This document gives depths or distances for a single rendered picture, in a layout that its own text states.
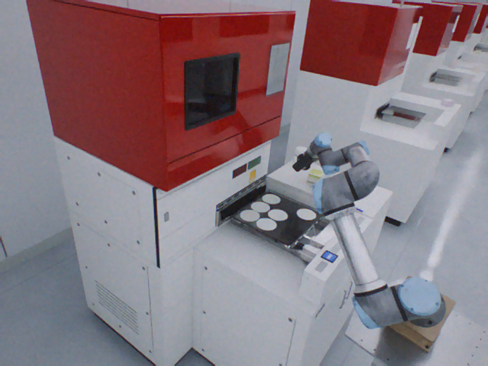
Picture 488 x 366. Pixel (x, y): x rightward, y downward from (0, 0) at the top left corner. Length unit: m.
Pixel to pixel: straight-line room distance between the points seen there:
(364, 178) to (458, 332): 0.73
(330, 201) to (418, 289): 0.39
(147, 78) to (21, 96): 1.55
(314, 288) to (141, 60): 1.03
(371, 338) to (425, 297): 0.30
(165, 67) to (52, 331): 1.87
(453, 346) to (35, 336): 2.18
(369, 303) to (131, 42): 1.14
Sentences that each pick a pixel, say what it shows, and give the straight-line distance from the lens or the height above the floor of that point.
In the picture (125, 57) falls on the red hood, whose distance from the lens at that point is 1.30.
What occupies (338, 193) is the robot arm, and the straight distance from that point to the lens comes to 1.29.
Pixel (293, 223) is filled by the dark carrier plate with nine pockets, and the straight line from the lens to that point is 1.80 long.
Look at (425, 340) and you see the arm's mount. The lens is 1.54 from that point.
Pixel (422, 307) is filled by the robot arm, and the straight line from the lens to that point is 1.30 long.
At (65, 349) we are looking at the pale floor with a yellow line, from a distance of 2.49.
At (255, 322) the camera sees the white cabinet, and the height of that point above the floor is 0.60.
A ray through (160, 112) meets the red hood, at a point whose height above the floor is 1.53.
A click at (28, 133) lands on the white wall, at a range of 2.77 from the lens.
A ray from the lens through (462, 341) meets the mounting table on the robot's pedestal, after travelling 1.67.
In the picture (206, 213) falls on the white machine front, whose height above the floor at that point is 0.96.
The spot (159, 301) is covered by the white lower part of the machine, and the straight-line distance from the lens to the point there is 1.78.
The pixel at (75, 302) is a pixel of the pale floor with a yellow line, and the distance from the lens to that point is 2.72.
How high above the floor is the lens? 1.92
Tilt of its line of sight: 30 degrees down
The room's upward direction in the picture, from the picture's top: 5 degrees clockwise
